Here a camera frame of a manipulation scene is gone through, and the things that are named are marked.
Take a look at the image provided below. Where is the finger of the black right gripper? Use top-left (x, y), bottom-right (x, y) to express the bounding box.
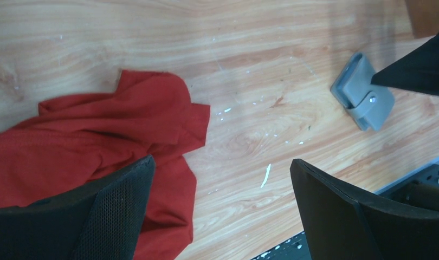
top-left (371, 32), bottom-right (439, 96)

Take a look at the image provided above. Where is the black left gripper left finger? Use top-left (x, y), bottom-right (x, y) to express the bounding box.
top-left (0, 156), bottom-right (156, 259)

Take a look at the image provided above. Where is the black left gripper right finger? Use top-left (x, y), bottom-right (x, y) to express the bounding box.
top-left (290, 159), bottom-right (439, 259)

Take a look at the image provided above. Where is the grey card holder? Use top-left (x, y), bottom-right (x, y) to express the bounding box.
top-left (330, 52), bottom-right (395, 132)

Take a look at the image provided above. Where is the red cloth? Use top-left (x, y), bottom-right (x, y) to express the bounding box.
top-left (0, 70), bottom-right (210, 259)

